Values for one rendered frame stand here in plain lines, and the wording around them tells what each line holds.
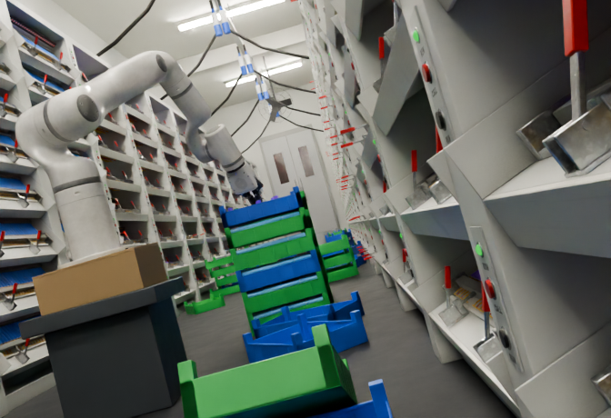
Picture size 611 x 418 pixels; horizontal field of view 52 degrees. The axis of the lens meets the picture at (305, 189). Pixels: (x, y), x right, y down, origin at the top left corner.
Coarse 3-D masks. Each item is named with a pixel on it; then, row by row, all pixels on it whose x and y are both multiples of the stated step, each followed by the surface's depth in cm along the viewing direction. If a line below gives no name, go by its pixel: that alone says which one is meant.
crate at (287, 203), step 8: (296, 192) 228; (272, 200) 227; (280, 200) 227; (288, 200) 228; (296, 200) 228; (224, 208) 225; (240, 208) 226; (248, 208) 226; (256, 208) 226; (264, 208) 227; (272, 208) 227; (280, 208) 227; (288, 208) 227; (296, 208) 228; (224, 216) 225; (232, 216) 225; (240, 216) 226; (248, 216) 226; (256, 216) 226; (264, 216) 226; (272, 216) 239; (224, 224) 225; (232, 224) 225; (240, 224) 234
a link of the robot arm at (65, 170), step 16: (32, 112) 156; (16, 128) 158; (32, 128) 155; (48, 128) 153; (32, 144) 156; (48, 144) 157; (64, 144) 160; (48, 160) 155; (64, 160) 155; (80, 160) 155; (48, 176) 156; (64, 176) 153; (80, 176) 153; (96, 176) 157
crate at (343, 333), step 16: (304, 320) 181; (352, 320) 158; (272, 336) 177; (288, 336) 179; (304, 336) 181; (336, 336) 153; (352, 336) 155; (256, 352) 167; (272, 352) 159; (288, 352) 151
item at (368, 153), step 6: (360, 108) 130; (366, 120) 129; (360, 138) 190; (366, 138) 147; (372, 138) 139; (354, 144) 190; (360, 144) 190; (366, 144) 156; (372, 144) 146; (360, 150) 189; (366, 150) 164; (372, 150) 153; (366, 156) 174; (372, 156) 162; (366, 162) 184; (372, 162) 170
